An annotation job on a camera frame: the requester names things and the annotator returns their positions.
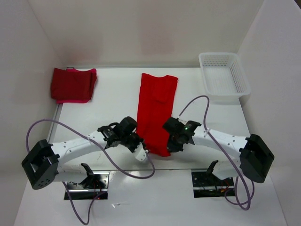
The pink red t shirt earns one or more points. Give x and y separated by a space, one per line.
75 101

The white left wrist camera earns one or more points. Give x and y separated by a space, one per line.
141 153

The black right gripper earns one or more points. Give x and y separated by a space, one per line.
173 148

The white plastic laundry basket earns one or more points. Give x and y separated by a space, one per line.
224 78

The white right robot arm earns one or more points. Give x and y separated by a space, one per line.
246 156

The dark red t shirt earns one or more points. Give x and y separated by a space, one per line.
70 82

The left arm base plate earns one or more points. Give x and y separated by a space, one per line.
89 190

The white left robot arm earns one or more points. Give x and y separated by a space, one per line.
43 163

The bright red t shirt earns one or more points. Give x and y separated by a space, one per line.
156 100

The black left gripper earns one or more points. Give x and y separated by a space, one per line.
138 140

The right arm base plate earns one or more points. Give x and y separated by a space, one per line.
206 186

